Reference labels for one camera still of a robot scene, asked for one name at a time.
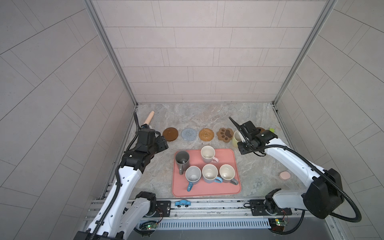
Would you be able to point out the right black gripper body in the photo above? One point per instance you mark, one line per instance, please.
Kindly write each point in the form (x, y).
(246, 146)

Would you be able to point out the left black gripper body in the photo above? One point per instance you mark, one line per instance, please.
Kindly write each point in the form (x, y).
(157, 145)

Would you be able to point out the dark wooden coaster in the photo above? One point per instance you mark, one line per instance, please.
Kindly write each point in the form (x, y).
(261, 129)
(170, 134)

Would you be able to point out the cork paw coaster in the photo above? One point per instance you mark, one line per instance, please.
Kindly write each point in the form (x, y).
(225, 135)

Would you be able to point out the blue woven coaster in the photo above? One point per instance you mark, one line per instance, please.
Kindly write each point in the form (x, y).
(189, 134)

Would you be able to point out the teal handled mug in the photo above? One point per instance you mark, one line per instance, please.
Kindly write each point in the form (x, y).
(228, 173)

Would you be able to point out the white mug pink handle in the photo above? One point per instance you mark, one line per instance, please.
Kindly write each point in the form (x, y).
(208, 155)

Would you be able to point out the rattan woven coaster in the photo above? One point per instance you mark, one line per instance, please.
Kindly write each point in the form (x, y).
(206, 135)

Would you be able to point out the green mug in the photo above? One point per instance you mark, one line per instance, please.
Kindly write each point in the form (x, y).
(237, 138)

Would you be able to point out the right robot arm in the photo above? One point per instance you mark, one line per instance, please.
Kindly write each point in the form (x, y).
(324, 195)

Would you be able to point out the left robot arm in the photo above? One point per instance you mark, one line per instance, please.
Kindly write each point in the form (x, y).
(115, 221)

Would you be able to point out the beige wooden pestle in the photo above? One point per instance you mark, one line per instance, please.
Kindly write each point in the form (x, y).
(149, 118)

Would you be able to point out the grey metal mug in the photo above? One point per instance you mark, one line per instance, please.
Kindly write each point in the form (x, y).
(182, 159)

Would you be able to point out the pink round disc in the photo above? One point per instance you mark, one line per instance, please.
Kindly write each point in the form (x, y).
(285, 175)

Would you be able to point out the blue toy car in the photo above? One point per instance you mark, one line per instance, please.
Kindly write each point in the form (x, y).
(182, 203)

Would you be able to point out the left circuit board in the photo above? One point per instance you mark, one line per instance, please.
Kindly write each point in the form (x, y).
(149, 226)

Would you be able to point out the circuit board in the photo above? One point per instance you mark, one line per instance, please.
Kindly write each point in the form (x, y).
(149, 226)
(277, 225)

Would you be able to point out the right circuit board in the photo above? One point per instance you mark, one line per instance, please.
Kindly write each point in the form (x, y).
(277, 225)

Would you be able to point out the blue handled mug left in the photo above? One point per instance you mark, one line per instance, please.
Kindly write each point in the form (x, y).
(193, 175)

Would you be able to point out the light blue handled mug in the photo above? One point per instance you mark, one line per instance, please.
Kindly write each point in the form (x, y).
(210, 174)

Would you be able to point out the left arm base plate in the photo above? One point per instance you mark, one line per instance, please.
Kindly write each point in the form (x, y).
(163, 209)

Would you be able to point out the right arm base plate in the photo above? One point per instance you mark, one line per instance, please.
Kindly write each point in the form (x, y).
(264, 208)

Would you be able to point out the aluminium rail frame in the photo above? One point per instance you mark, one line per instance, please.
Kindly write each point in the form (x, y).
(212, 214)

